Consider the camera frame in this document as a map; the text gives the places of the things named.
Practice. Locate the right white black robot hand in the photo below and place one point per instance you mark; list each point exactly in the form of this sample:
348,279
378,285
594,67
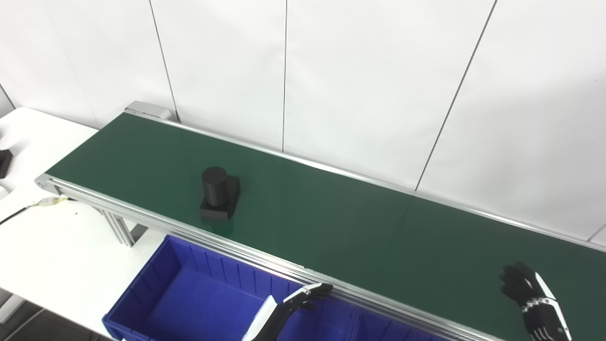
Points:
535,303

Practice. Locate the black object on table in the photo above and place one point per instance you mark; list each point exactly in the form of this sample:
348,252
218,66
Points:
4,163

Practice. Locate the black cylinder block part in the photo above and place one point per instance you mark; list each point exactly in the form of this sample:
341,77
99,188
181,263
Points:
217,192

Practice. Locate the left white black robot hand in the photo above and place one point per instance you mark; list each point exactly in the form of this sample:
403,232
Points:
270,324

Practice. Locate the blue plastic bin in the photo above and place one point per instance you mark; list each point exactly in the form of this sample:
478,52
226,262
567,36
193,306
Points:
189,303
369,329

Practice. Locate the green conveyor belt aluminium frame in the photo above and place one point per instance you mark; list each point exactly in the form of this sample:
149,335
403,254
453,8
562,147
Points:
355,227

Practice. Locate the aluminium conveyor support leg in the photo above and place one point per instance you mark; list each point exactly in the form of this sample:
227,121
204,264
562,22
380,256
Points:
120,227

